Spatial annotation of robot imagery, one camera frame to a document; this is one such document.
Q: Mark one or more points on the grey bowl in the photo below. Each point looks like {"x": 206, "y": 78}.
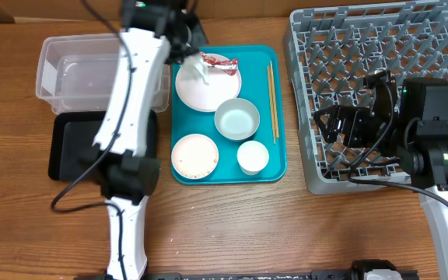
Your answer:
{"x": 237, "y": 119}

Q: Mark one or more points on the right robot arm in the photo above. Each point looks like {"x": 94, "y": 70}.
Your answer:
{"x": 407, "y": 124}

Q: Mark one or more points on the black plastic tray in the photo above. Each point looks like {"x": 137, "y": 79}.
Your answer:
{"x": 73, "y": 137}

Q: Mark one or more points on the wooden chopstick right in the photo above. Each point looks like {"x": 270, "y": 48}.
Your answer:
{"x": 273, "y": 99}

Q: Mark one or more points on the red snack wrapper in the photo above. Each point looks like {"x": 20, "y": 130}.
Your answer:
{"x": 229, "y": 66}

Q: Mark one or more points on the white cup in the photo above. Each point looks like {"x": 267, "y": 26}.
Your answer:
{"x": 252, "y": 157}

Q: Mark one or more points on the white napkin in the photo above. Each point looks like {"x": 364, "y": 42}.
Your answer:
{"x": 194, "y": 68}

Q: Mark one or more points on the grey dishwasher rack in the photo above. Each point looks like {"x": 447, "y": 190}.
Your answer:
{"x": 330, "y": 50}

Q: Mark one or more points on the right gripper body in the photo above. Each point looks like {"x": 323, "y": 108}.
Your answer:
{"x": 363, "y": 132}

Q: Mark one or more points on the wooden chopstick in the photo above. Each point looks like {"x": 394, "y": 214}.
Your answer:
{"x": 271, "y": 104}
{"x": 273, "y": 99}

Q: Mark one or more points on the wooden chopstick left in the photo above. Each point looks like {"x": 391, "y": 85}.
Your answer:
{"x": 271, "y": 104}

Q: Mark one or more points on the teal serving tray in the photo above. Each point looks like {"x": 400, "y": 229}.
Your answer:
{"x": 253, "y": 61}

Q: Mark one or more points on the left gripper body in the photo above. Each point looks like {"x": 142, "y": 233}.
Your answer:
{"x": 188, "y": 35}

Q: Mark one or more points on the clear plastic bin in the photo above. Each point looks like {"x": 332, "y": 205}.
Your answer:
{"x": 77, "y": 73}

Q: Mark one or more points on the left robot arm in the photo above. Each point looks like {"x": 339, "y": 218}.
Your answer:
{"x": 152, "y": 34}

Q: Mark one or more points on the large white plate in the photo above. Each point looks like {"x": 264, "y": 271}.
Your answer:
{"x": 207, "y": 98}

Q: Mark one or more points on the small white plate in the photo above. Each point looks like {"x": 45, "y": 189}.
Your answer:
{"x": 195, "y": 156}

